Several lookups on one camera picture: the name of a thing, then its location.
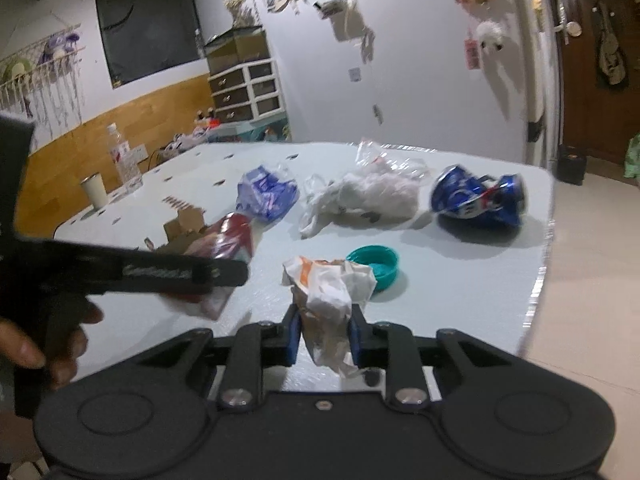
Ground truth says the white orange wrapper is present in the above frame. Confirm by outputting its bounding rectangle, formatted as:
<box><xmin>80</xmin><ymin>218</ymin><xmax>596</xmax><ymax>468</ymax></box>
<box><xmin>282</xmin><ymin>256</ymin><xmax>376</xmax><ymax>378</ymax></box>

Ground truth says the teal plastic lid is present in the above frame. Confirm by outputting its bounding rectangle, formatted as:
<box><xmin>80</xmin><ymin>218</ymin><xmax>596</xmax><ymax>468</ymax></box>
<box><xmin>346</xmin><ymin>245</ymin><xmax>399</xmax><ymax>292</ymax></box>

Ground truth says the red cigarette pack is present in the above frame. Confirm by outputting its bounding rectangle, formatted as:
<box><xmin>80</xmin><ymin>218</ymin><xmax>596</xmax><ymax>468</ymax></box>
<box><xmin>168</xmin><ymin>212</ymin><xmax>254</xmax><ymax>320</ymax></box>

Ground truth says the crushed blue soda can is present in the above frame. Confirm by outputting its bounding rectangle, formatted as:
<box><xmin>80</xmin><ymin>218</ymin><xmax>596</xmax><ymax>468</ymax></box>
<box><xmin>431</xmin><ymin>165</ymin><xmax>527</xmax><ymax>229</ymax></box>

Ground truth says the black floor trash bin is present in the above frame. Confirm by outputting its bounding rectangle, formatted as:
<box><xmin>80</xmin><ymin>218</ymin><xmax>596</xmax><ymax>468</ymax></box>
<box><xmin>555</xmin><ymin>144</ymin><xmax>587</xmax><ymax>185</ymax></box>

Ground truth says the person's left hand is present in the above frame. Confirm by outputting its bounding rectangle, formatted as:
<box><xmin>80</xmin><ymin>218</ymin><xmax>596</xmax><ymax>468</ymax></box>
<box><xmin>1</xmin><ymin>297</ymin><xmax>103</xmax><ymax>389</ymax></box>

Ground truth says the white cup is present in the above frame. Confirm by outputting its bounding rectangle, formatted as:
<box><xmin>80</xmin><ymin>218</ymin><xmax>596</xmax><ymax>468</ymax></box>
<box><xmin>80</xmin><ymin>172</ymin><xmax>108</xmax><ymax>210</ymax></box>

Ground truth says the white plastic bag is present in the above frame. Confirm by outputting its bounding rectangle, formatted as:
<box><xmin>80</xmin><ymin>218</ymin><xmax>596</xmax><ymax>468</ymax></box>
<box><xmin>298</xmin><ymin>172</ymin><xmax>421</xmax><ymax>238</ymax></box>

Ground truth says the clear water bottle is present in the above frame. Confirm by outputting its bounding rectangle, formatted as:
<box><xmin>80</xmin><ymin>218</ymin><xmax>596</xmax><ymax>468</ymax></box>
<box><xmin>106</xmin><ymin>122</ymin><xmax>143</xmax><ymax>193</ymax></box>

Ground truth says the crumpled blue white wrapper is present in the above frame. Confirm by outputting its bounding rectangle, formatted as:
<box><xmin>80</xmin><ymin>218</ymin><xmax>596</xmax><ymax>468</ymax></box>
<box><xmin>235</xmin><ymin>165</ymin><xmax>299</xmax><ymax>223</ymax></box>

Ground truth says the torn brown cardboard piece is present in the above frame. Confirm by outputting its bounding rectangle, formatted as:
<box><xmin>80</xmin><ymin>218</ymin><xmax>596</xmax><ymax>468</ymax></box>
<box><xmin>144</xmin><ymin>207</ymin><xmax>206</xmax><ymax>254</ymax></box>

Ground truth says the clear plastic bag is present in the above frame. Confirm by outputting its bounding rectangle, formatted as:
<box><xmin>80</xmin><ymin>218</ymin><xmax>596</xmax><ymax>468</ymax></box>
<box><xmin>356</xmin><ymin>139</ymin><xmax>430</xmax><ymax>182</ymax></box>

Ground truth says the white drawer cabinet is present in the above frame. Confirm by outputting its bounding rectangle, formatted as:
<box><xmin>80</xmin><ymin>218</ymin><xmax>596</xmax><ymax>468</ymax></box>
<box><xmin>207</xmin><ymin>58</ymin><xmax>285</xmax><ymax>124</ymax></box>

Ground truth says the glass terrarium tank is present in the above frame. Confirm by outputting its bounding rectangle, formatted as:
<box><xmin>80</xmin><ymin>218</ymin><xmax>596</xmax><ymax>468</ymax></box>
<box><xmin>204</xmin><ymin>26</ymin><xmax>270</xmax><ymax>75</ymax></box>

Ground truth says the pink hanging tag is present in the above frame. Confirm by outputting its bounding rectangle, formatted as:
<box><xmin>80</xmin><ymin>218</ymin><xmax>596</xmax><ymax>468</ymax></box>
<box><xmin>464</xmin><ymin>38</ymin><xmax>480</xmax><ymax>70</ymax></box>

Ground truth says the green plastic bag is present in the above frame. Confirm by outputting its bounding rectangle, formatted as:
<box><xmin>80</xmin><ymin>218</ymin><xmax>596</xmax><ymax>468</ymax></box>
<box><xmin>624</xmin><ymin>133</ymin><xmax>640</xmax><ymax>179</ymax></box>

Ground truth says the white plush sheep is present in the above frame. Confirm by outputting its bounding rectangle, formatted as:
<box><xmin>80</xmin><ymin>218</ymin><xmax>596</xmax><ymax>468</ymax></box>
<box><xmin>476</xmin><ymin>20</ymin><xmax>504</xmax><ymax>53</ymax></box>

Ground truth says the dried flower bouquet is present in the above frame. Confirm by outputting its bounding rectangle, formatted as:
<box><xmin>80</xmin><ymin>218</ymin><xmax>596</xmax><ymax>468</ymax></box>
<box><xmin>224</xmin><ymin>0</ymin><xmax>256</xmax><ymax>28</ymax></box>

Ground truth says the hanging bag on door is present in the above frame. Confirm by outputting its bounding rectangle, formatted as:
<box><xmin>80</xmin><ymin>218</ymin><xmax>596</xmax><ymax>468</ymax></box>
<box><xmin>596</xmin><ymin>1</ymin><xmax>627</xmax><ymax>87</ymax></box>

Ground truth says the dark brown door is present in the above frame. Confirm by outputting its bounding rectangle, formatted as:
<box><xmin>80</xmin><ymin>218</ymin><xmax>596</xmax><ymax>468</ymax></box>
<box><xmin>551</xmin><ymin>0</ymin><xmax>639</xmax><ymax>165</ymax></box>

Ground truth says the dark wall chalkboard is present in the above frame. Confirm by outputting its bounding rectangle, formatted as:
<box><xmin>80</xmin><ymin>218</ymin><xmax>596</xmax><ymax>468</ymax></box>
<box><xmin>96</xmin><ymin>0</ymin><xmax>201</xmax><ymax>88</ymax></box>

